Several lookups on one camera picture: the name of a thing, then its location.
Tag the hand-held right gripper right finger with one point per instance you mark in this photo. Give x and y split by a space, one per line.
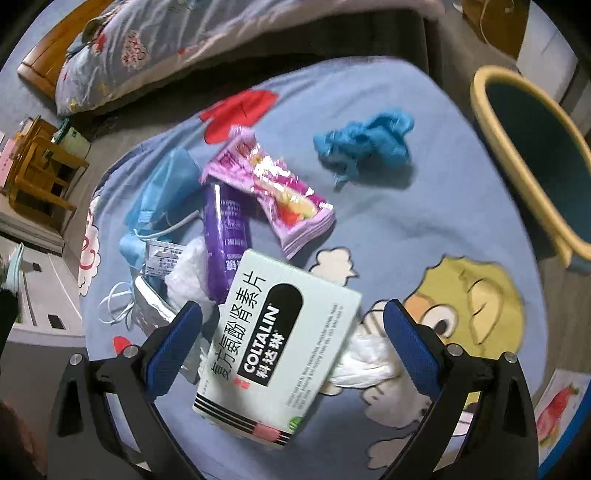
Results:
413 350

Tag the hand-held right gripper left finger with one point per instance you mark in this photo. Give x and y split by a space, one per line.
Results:
173 355

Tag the white tissue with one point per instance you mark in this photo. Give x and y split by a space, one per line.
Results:
364 360

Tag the white green medicine box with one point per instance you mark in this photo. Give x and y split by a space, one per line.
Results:
286 350

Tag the blue face mask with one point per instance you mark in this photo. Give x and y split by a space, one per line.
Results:
161 194

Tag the purple snack packet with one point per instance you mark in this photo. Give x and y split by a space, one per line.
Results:
272 194

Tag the yellow rimmed teal trash bin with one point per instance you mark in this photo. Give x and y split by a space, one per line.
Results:
531 129

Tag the silver foil pack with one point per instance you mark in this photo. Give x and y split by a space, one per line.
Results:
152 300

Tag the white crumpled plastic wrap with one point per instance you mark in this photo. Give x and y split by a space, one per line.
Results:
189 272

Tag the small white sachet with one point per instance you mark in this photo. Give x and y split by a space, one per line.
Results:
161 258

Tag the purple tube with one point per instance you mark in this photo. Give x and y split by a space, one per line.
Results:
226 240

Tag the white low cabinet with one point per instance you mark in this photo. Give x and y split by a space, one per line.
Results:
46 300

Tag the blue printed blanket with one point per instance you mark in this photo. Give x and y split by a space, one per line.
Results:
415 207

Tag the strawberry picture flyer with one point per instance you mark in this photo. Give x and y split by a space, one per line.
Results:
558 406

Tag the blue crumpled glove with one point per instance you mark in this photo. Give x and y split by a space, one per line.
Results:
364 138

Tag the wooden chair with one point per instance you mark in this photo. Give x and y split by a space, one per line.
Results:
37 184

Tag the white green storage box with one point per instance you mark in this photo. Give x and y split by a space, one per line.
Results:
71 141

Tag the dark bed base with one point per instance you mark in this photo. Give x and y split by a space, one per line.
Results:
418 46

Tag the wooden headboard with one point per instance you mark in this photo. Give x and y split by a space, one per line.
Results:
41 64

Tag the bed with cartoon duvet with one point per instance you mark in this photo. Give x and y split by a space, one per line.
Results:
207 37

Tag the white air purifier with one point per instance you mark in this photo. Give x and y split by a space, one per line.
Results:
545 55

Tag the wooden cabinet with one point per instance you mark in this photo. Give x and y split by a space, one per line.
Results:
498 23

